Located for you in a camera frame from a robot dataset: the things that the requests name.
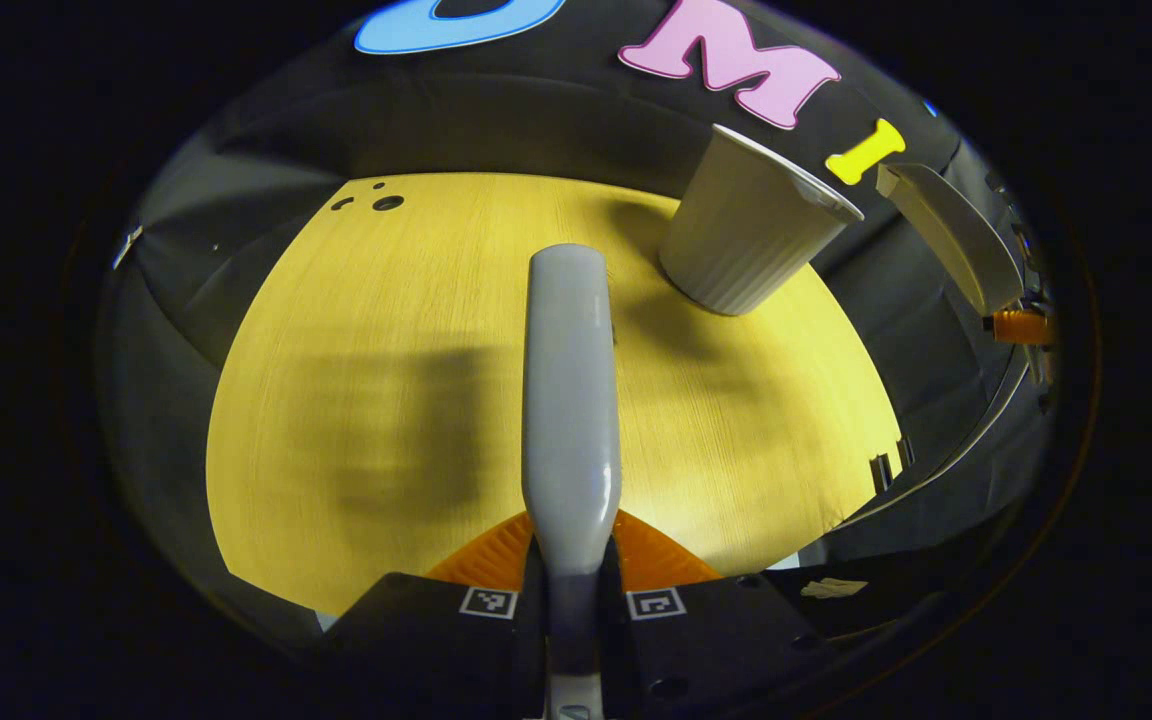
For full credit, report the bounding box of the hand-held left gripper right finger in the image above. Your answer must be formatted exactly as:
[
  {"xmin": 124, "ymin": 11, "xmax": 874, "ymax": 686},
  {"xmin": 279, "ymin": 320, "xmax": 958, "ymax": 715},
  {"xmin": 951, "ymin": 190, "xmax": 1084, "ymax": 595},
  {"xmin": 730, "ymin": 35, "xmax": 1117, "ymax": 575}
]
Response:
[{"xmin": 601, "ymin": 508, "xmax": 837, "ymax": 720}]

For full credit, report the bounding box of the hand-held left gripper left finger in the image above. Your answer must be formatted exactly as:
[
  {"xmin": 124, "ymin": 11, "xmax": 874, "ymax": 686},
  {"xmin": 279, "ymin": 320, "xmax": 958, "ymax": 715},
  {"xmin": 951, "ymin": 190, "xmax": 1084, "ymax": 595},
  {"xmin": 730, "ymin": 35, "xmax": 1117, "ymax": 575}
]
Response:
[{"xmin": 321, "ymin": 510, "xmax": 549, "ymax": 720}]

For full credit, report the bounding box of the grey plastic dustpan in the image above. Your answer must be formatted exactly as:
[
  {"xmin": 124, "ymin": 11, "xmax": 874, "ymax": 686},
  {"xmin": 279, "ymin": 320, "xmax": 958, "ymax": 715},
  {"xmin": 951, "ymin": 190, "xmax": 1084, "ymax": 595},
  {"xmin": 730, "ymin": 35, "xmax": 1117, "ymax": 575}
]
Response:
[{"xmin": 874, "ymin": 162, "xmax": 1025, "ymax": 318}]

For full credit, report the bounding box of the grey ribbed garbage bin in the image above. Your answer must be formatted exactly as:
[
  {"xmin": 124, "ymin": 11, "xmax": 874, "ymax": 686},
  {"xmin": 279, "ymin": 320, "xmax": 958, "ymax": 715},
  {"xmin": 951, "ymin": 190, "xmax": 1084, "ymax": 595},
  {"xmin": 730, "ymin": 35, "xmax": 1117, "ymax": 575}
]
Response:
[{"xmin": 658, "ymin": 123, "xmax": 865, "ymax": 317}]

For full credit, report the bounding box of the yellow wooden desktop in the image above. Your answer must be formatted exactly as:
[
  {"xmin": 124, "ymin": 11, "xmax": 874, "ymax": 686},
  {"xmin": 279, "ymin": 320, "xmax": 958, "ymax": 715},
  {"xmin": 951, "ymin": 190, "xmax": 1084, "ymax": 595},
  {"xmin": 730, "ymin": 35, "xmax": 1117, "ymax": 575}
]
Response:
[{"xmin": 206, "ymin": 172, "xmax": 905, "ymax": 616}]

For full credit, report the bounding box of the black backdrop cloth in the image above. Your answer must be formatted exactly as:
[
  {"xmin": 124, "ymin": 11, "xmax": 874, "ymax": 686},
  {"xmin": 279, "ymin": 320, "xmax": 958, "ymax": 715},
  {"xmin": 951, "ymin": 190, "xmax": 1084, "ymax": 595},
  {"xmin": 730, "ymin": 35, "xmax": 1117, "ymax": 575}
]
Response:
[{"xmin": 96, "ymin": 0, "xmax": 1057, "ymax": 641}]

